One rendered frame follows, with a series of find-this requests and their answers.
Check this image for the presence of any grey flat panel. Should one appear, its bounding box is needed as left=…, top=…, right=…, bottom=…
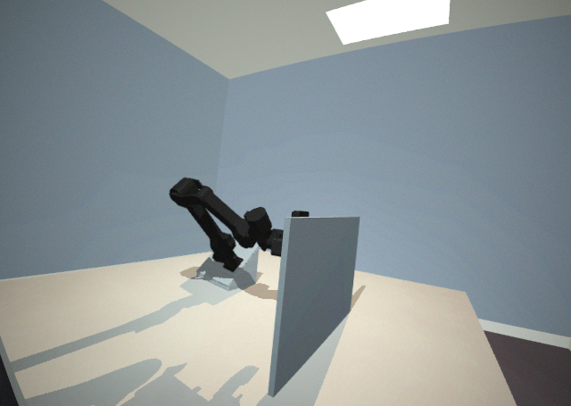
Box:
left=268, top=217, right=360, bottom=397

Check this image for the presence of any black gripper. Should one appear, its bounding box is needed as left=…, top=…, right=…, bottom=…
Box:
left=270, top=211, right=310, bottom=247

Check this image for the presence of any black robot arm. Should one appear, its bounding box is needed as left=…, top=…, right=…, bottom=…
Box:
left=170, top=177, right=284, bottom=272

